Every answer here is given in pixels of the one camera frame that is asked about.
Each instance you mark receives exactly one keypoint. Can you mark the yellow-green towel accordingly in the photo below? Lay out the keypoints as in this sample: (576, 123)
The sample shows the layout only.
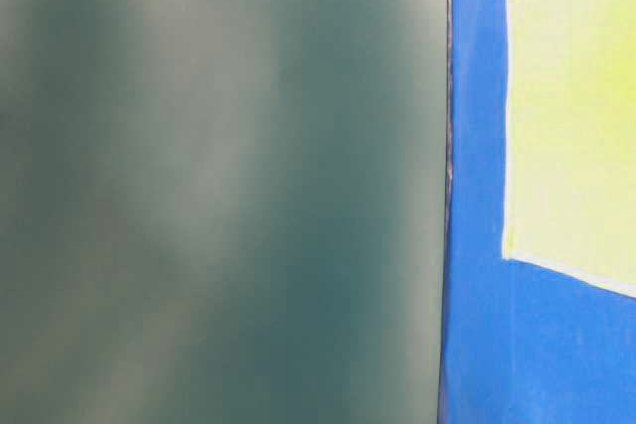
(570, 139)

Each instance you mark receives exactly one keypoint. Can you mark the blue table cloth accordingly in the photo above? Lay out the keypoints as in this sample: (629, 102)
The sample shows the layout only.
(520, 343)

